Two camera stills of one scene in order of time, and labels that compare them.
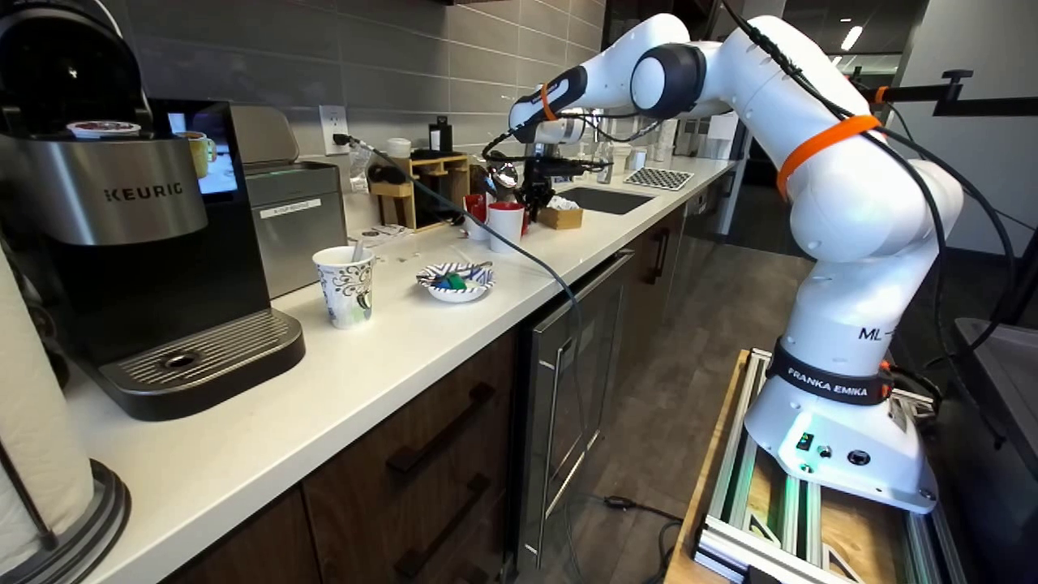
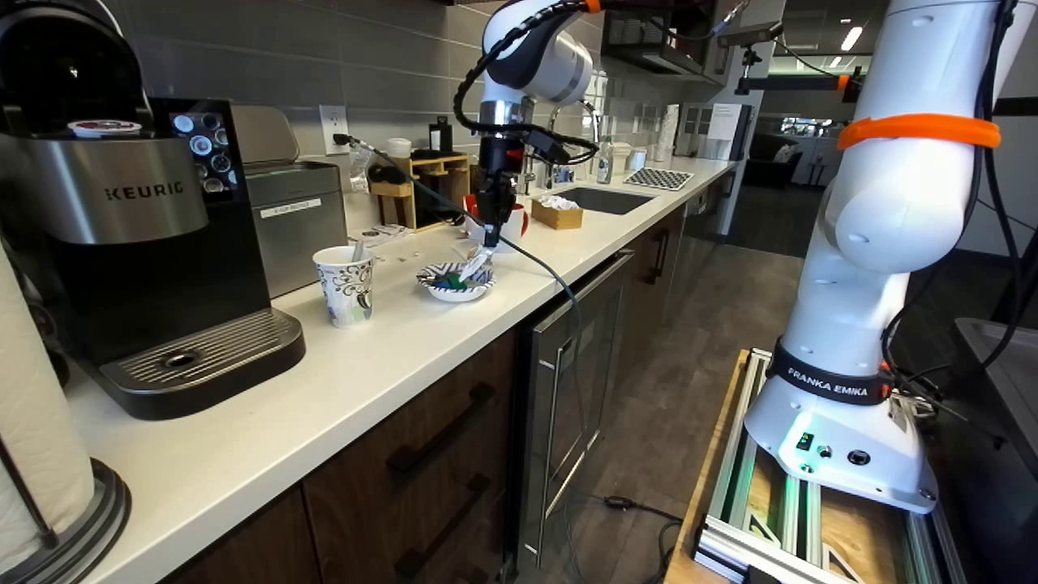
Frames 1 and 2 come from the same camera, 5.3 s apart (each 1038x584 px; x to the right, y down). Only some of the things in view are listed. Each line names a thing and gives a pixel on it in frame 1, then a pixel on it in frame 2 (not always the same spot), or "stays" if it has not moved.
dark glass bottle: x=440 y=136 stays
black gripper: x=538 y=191 → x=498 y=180
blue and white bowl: x=454 y=281 stays
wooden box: x=564 y=220 stays
